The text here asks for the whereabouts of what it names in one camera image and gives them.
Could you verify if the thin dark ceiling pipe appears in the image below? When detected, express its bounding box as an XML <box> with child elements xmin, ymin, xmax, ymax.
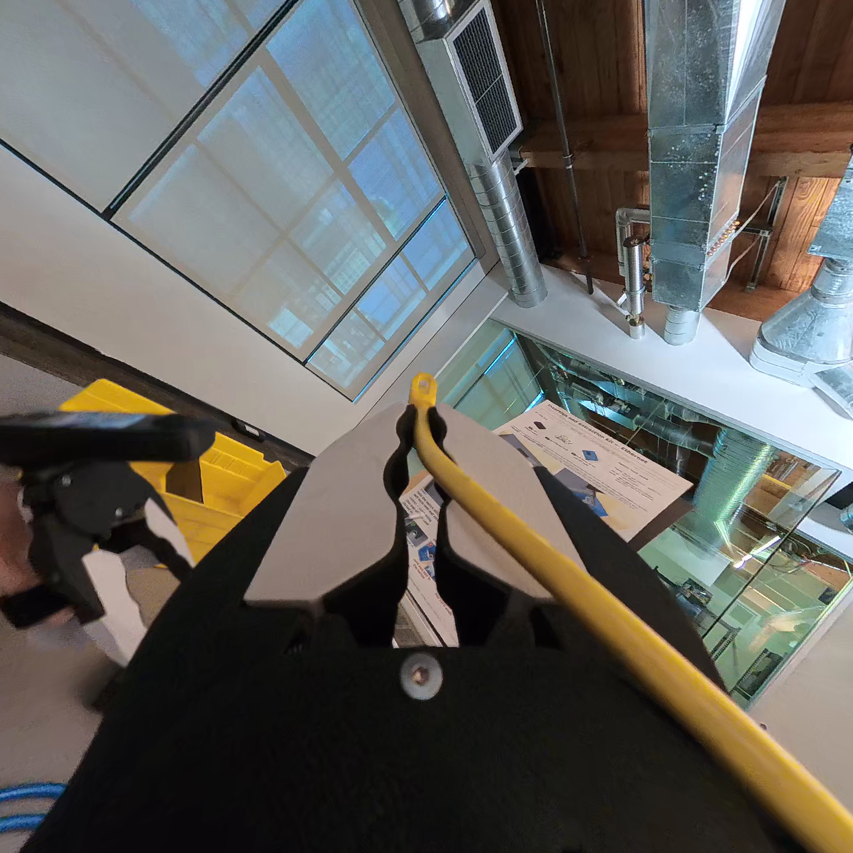
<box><xmin>533</xmin><ymin>0</ymin><xmax>595</xmax><ymax>294</ymax></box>

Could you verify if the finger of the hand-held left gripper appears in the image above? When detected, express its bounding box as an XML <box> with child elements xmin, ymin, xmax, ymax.
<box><xmin>81</xmin><ymin>552</ymin><xmax>151</xmax><ymax>669</ymax></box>
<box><xmin>99</xmin><ymin>496</ymin><xmax>197</xmax><ymax>584</ymax></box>

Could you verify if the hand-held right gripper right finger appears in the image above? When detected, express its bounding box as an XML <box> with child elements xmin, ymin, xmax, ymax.
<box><xmin>426</xmin><ymin>403</ymin><xmax>601</xmax><ymax>647</ymax></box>

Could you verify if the yellow plastic bin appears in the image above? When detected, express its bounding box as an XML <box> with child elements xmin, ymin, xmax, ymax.
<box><xmin>20</xmin><ymin>379</ymin><xmax>287</xmax><ymax>567</ymax></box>

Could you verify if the small instruction sheet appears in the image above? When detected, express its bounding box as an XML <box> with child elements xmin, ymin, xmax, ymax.
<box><xmin>399</xmin><ymin>470</ymin><xmax>461</xmax><ymax>649</ymax></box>

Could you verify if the metal hanger bracket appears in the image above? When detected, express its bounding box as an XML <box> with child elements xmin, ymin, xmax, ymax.
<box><xmin>723</xmin><ymin>176</ymin><xmax>790</xmax><ymax>294</ymax></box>

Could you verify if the rectangular galvanized duct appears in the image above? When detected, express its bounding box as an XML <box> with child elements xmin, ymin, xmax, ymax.
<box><xmin>643</xmin><ymin>0</ymin><xmax>787</xmax><ymax>346</ymax></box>

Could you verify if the white air vent unit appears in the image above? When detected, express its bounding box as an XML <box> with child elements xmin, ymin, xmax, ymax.
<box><xmin>400</xmin><ymin>0</ymin><xmax>524</xmax><ymax>167</ymax></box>

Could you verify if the yellow ethernet cable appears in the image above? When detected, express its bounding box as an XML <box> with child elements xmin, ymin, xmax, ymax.
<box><xmin>408</xmin><ymin>373</ymin><xmax>853</xmax><ymax>853</ymax></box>

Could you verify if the white instruction poster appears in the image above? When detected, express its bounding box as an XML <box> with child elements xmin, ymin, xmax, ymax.
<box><xmin>496</xmin><ymin>402</ymin><xmax>695</xmax><ymax>544</ymax></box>

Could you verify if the blue ethernet cable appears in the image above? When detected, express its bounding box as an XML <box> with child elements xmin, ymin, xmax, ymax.
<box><xmin>0</xmin><ymin>781</ymin><xmax>69</xmax><ymax>835</ymax></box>

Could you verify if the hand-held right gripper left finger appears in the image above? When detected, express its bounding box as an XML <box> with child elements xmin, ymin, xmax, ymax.
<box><xmin>243</xmin><ymin>403</ymin><xmax>415</xmax><ymax>647</ymax></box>

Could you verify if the round spiral metal duct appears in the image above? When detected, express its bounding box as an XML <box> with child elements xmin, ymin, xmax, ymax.
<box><xmin>466</xmin><ymin>156</ymin><xmax>549</xmax><ymax>309</ymax></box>

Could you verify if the large frosted window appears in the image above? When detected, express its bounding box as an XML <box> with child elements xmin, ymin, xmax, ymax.
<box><xmin>0</xmin><ymin>0</ymin><xmax>477</xmax><ymax>401</ymax></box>

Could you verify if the silver insulated pipe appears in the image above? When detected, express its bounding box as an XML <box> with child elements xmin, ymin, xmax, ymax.
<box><xmin>614</xmin><ymin>207</ymin><xmax>653</xmax><ymax>341</ymax></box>

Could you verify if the conical galvanized duct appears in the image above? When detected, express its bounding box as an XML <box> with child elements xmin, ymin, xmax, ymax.
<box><xmin>749</xmin><ymin>143</ymin><xmax>853</xmax><ymax>417</ymax></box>

